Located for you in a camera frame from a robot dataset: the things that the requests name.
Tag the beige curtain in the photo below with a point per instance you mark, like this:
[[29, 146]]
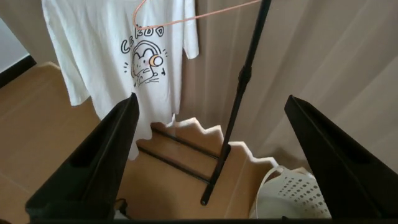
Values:
[[311, 62]]

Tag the white laundry basket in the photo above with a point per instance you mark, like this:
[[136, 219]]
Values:
[[280, 199]]

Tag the black clothes rack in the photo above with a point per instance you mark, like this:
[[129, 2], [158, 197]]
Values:
[[245, 74]]

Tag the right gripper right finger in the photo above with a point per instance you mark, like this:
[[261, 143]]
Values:
[[329, 174]]

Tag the white printed t-shirt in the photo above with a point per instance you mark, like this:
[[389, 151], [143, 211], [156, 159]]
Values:
[[93, 46]]

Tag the pink clothes hanger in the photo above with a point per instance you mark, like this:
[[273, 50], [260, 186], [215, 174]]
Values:
[[186, 19]]

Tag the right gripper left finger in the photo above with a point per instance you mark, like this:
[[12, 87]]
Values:
[[105, 174]]

